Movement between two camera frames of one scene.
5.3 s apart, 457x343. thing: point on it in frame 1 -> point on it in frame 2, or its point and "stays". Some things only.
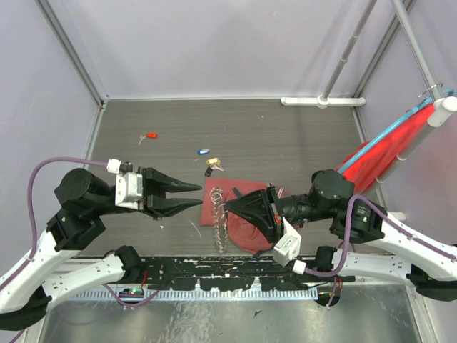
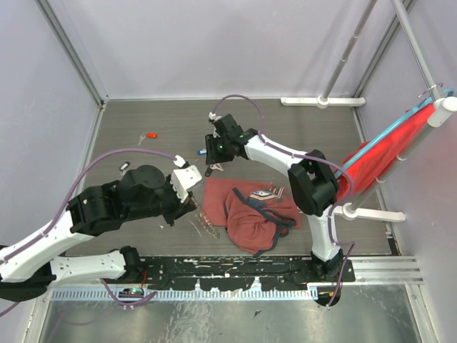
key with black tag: [208, 172] stays
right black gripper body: [277, 211] -> [218, 149]
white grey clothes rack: [443, 106] stays
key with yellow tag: [214, 163] stays
